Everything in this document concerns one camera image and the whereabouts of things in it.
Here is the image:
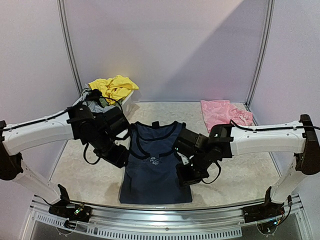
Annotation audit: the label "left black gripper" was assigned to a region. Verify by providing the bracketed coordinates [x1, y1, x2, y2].
[89, 130, 131, 169]

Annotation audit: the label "blue garment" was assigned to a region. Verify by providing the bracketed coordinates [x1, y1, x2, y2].
[119, 121, 193, 205]

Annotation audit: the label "pink patterned shorts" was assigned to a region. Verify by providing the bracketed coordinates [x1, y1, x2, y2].
[200, 100, 254, 133]

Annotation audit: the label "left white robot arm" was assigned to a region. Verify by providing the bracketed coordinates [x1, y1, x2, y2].
[0, 104, 130, 217]

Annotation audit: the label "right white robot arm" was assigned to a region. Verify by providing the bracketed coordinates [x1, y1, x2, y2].
[173, 114, 320, 218]

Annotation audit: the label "white plastic laundry basket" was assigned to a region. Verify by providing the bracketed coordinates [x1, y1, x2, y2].
[73, 87, 134, 116]

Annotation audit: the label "grey garment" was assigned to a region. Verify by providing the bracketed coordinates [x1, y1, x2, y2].
[82, 96, 115, 114]

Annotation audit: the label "black garment in basket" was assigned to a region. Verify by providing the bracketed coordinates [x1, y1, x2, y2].
[85, 89, 103, 101]

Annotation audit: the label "yellow garment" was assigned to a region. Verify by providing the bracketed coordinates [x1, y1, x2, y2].
[88, 75, 139, 105]

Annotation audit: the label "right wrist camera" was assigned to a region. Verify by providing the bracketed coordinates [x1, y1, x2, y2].
[177, 152, 194, 166]

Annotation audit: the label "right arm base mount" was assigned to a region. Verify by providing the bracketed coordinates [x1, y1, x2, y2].
[241, 186, 293, 226]

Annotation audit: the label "aluminium front rail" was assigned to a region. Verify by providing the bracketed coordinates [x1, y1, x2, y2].
[21, 194, 313, 240]

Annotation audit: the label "left aluminium frame post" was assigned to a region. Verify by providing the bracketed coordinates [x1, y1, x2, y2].
[57, 0, 83, 96]

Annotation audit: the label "aluminium frame post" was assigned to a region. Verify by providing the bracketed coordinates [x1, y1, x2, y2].
[57, 0, 83, 96]
[244, 0, 276, 107]

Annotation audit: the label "right aluminium frame post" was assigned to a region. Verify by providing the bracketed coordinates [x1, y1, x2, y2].
[244, 0, 276, 107]

